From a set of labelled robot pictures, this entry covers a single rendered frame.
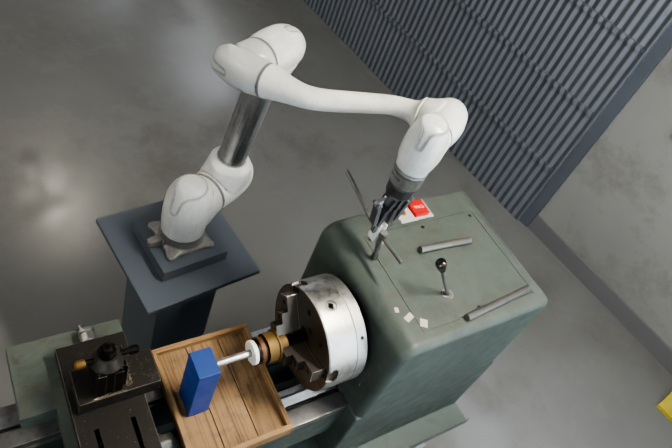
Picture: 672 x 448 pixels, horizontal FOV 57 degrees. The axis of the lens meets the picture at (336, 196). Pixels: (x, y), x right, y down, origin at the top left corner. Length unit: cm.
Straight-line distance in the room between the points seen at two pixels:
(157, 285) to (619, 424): 256
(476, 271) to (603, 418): 191
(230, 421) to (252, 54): 102
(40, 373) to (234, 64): 97
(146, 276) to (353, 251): 78
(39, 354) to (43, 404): 14
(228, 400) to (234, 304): 128
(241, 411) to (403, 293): 57
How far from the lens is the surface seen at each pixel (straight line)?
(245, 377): 194
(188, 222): 213
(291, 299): 174
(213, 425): 186
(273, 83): 168
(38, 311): 306
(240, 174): 219
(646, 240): 398
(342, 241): 184
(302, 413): 196
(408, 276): 184
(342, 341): 170
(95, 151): 371
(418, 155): 152
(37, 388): 185
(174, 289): 223
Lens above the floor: 258
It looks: 43 degrees down
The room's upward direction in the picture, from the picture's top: 24 degrees clockwise
